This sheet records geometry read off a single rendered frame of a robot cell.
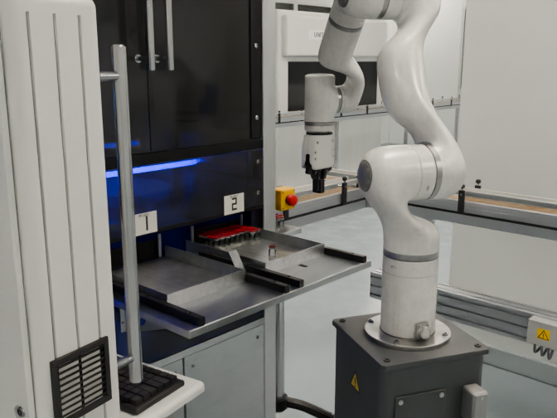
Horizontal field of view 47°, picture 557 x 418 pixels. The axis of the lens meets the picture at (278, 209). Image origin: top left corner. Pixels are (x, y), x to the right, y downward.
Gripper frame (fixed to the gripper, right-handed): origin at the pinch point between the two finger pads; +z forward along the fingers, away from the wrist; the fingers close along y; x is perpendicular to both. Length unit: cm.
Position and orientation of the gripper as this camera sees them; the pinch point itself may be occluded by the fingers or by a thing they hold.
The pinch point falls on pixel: (318, 186)
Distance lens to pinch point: 186.2
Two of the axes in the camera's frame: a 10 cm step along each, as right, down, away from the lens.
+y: -6.7, 1.7, -7.2
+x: 7.4, 1.5, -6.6
